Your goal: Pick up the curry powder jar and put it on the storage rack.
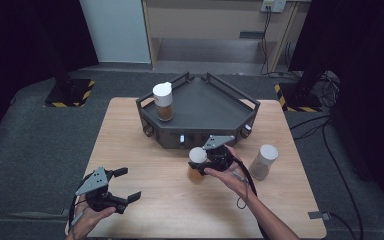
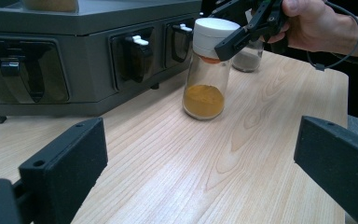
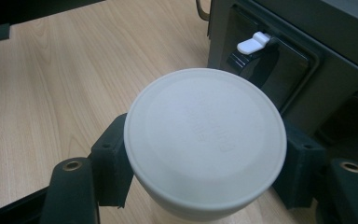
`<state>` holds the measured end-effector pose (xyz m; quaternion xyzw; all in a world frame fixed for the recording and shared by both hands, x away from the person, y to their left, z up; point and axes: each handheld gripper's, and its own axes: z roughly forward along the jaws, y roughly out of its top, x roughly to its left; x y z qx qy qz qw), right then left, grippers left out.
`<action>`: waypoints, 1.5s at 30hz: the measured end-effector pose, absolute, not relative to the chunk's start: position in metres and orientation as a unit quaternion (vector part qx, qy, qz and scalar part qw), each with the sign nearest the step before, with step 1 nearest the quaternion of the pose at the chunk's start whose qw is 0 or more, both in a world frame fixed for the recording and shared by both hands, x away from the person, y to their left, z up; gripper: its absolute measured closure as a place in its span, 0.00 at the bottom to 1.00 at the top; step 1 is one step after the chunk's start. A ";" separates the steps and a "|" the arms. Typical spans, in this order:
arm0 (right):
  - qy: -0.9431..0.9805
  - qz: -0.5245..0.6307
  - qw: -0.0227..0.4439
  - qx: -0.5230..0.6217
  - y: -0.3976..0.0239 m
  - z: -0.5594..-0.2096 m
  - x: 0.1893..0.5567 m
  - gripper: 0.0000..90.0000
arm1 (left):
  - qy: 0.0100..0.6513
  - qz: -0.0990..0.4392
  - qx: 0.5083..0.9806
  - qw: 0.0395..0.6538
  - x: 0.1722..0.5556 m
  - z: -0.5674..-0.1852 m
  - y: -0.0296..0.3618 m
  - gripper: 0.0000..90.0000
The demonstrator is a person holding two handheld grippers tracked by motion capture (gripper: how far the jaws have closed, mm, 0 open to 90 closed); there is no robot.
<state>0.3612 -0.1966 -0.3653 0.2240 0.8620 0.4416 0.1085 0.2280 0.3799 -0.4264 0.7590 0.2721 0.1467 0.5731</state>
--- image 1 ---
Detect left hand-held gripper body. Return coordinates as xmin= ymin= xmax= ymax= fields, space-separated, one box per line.
xmin=74 ymin=166 xmax=130 ymax=215

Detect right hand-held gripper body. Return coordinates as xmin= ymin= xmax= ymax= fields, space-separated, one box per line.
xmin=202 ymin=134 xmax=236 ymax=173

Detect dark grey corner rack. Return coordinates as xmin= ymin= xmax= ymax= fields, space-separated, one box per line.
xmin=135 ymin=71 xmax=261 ymax=151

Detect jar with brown spice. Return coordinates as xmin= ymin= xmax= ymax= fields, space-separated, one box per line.
xmin=152 ymin=81 xmax=175 ymax=123

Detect person's right hand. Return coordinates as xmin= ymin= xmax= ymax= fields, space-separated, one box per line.
xmin=203 ymin=144 xmax=252 ymax=202

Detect person's left hand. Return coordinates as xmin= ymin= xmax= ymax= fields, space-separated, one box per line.
xmin=65 ymin=195 xmax=117 ymax=240

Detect black stand with striped base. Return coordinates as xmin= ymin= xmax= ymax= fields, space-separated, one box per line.
xmin=273 ymin=71 xmax=323 ymax=113
xmin=43 ymin=59 xmax=97 ymax=109

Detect grey tape piece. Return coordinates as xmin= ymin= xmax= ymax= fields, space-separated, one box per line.
xmin=307 ymin=210 xmax=332 ymax=221

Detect grey flat bar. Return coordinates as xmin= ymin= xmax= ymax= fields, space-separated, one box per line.
xmin=239 ymin=31 xmax=265 ymax=40

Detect white panel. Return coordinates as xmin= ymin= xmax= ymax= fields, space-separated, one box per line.
xmin=77 ymin=0 xmax=152 ymax=64

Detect black curtain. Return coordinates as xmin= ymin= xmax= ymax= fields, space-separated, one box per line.
xmin=0 ymin=0 xmax=100 ymax=148
xmin=288 ymin=0 xmax=384 ymax=208

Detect left hand-held gripper cable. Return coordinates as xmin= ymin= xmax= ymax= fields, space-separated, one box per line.
xmin=67 ymin=173 xmax=94 ymax=240

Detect hand-held gripper cable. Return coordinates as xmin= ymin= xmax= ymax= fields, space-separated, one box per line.
xmin=229 ymin=156 xmax=272 ymax=240
xmin=67 ymin=173 xmax=94 ymax=240

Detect right hand-held gripper cable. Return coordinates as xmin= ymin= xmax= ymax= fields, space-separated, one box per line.
xmin=229 ymin=156 xmax=272 ymax=240

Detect long black floor cable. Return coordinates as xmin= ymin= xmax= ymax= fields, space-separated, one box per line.
xmin=289 ymin=114 xmax=365 ymax=240

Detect black cable from socket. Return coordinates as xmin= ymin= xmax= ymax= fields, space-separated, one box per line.
xmin=259 ymin=9 xmax=275 ymax=76

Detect tangle of black cables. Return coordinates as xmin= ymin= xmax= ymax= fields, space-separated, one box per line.
xmin=316 ymin=71 xmax=342 ymax=109

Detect white wall socket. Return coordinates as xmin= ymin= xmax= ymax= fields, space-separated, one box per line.
xmin=260 ymin=0 xmax=287 ymax=14

